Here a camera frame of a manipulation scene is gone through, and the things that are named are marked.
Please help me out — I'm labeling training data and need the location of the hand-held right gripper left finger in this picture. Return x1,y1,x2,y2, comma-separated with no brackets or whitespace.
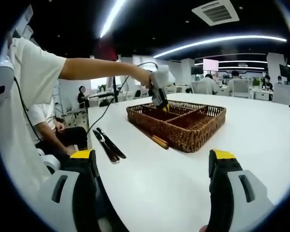
38,149,101,232

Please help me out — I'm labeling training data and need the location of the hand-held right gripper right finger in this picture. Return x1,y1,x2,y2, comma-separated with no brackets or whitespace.
207,149,281,232

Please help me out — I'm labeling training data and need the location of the brown wicker storage slots tray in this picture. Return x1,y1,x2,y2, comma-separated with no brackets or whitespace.
126,100,227,153

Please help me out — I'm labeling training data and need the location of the black stand pole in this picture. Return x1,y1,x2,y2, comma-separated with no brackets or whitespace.
112,76,119,104

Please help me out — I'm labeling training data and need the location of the white rounded object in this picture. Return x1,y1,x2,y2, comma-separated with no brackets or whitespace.
37,148,61,174

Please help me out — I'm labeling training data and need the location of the pink display screen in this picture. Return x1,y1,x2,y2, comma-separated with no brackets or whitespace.
203,58,219,72

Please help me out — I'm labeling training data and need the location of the dark red screen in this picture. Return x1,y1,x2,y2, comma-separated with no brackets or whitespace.
94,36,119,61

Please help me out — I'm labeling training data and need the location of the white ceiling light strip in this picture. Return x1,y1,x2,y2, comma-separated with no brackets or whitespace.
153,35,288,59
100,0,127,39

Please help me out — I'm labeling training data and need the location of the white ceiling air vent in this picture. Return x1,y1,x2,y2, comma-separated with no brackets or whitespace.
191,0,240,27

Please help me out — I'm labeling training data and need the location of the black monitor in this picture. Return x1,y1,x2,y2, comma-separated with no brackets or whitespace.
279,64,290,83

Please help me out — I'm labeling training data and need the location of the grey chest-worn device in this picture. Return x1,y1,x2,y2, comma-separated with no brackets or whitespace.
0,65,15,103

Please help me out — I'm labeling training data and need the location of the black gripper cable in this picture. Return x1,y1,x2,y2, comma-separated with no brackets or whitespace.
86,61,159,136

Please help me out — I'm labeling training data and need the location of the black device cable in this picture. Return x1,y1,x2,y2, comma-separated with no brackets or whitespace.
14,76,43,142

